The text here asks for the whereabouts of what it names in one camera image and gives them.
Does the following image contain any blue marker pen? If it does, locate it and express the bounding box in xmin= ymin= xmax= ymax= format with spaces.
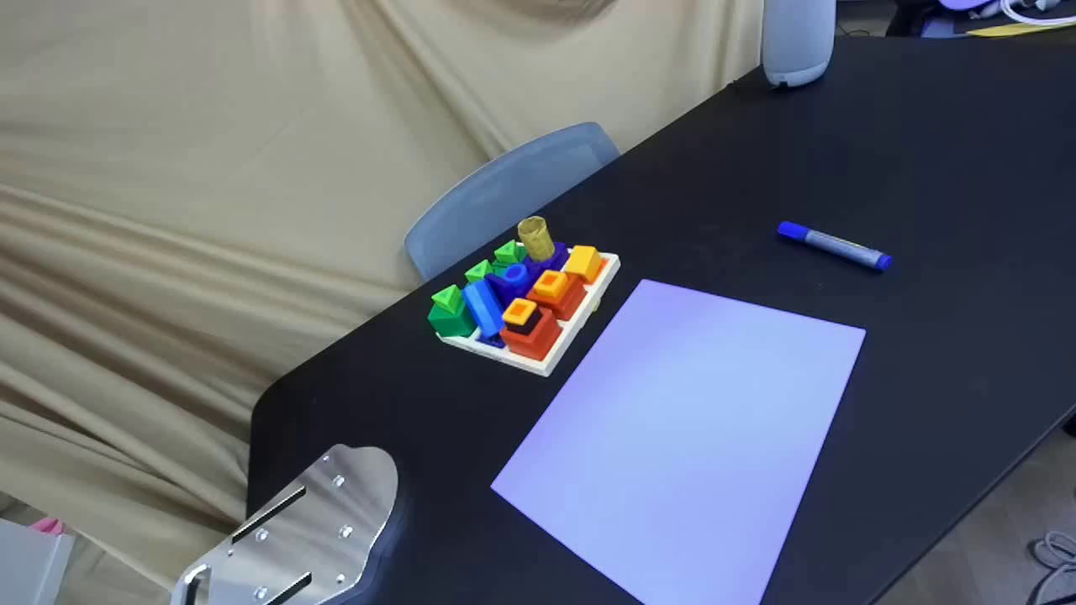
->
xmin=777 ymin=224 xmax=892 ymax=273

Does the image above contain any white board sheet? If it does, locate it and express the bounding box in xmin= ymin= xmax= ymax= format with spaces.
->
xmin=494 ymin=281 xmax=864 ymax=605

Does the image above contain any colourful shape sorter toy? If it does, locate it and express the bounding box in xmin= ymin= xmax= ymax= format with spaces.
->
xmin=427 ymin=217 xmax=622 ymax=378

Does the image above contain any grey chair backrest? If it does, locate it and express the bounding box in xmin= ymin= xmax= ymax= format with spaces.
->
xmin=403 ymin=122 xmax=617 ymax=281

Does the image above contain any beige cloth backdrop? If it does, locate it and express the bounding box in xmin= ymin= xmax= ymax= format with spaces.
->
xmin=0 ymin=0 xmax=763 ymax=585

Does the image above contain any white cylindrical speaker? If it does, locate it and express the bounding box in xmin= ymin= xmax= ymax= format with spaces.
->
xmin=761 ymin=0 xmax=838 ymax=87

